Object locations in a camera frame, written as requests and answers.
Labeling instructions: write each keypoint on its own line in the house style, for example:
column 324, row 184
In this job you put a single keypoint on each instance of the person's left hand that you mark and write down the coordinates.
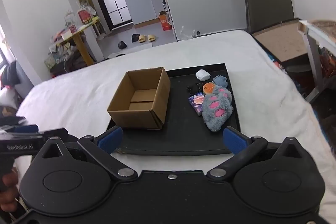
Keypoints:
column 8, row 187

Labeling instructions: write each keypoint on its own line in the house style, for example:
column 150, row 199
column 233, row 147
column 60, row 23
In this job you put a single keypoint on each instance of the blue fluffy pad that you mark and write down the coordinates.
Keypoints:
column 220, row 81

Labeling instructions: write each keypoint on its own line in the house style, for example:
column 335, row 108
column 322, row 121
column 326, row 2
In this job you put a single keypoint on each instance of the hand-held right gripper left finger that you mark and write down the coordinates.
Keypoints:
column 110, row 138

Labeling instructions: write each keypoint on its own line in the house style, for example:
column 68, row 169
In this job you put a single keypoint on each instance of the flat brown cardboard sheet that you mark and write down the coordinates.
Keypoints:
column 283, row 43

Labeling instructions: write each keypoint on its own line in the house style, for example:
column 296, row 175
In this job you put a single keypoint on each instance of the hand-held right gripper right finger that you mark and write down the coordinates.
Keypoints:
column 235, row 142

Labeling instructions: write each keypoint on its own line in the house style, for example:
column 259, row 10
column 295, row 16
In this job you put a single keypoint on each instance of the black pillow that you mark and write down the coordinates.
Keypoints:
column 9, row 74

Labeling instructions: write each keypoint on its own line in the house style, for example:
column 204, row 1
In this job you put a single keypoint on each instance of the clear plastic bag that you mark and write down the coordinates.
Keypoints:
column 187, row 34

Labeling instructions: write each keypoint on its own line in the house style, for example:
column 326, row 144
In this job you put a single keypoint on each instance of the grey kitchen cabinet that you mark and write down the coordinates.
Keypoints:
column 143, row 5

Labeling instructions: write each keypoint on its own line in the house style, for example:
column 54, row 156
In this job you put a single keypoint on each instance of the black slipper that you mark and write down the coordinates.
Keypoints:
column 122, row 45
column 135, row 37

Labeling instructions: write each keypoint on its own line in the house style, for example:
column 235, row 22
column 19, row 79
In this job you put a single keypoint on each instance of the white shelf rack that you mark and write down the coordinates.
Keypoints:
column 170, row 16

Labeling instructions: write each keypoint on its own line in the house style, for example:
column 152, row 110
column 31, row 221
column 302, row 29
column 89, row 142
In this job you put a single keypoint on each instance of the white soft ball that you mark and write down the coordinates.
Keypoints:
column 202, row 75

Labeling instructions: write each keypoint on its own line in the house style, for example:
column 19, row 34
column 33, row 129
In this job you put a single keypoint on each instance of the grey door panel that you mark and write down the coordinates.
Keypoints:
column 267, row 3

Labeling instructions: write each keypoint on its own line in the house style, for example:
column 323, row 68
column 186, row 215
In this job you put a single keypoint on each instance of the yellow table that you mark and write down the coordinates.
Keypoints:
column 78, row 40

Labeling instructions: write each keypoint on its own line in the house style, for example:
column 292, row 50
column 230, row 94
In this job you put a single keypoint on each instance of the glass jar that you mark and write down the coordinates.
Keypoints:
column 69, row 19

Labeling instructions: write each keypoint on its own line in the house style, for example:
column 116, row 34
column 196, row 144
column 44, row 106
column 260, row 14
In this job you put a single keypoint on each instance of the black plush toy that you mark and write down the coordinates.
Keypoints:
column 193, row 88

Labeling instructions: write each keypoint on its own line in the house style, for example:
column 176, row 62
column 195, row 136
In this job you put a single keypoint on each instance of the white floor mat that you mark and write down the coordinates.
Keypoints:
column 131, row 50

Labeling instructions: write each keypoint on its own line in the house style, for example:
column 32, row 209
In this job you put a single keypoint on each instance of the grey desk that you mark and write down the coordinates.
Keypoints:
column 313, row 56

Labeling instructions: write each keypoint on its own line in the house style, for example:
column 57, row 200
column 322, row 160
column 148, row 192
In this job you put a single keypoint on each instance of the purple printed packet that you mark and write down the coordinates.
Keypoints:
column 197, row 103

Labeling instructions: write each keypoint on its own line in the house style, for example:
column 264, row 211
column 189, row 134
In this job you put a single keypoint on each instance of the orange round plush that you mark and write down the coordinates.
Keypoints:
column 209, row 88

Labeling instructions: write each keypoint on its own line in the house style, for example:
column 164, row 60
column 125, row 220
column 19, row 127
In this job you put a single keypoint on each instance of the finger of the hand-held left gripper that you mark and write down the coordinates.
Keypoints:
column 26, row 128
column 10, row 120

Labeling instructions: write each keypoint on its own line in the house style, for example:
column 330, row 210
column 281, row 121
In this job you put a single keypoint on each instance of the orange cardboard box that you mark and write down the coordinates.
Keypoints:
column 164, row 21

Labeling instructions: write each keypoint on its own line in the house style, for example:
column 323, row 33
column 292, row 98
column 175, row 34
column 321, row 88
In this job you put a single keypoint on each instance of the red box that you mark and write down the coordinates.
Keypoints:
column 84, row 16

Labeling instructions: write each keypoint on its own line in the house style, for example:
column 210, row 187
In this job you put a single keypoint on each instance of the beige slipper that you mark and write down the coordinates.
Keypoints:
column 151, row 38
column 142, row 38

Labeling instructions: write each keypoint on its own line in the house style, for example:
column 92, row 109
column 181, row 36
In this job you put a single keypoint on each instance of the black tray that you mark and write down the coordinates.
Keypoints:
column 183, row 121

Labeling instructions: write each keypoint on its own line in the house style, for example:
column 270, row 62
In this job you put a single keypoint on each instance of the brown cardboard box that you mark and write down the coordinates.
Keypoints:
column 157, row 98

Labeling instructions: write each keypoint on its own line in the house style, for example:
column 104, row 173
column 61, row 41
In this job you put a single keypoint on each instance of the grey paw plush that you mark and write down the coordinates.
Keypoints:
column 218, row 111

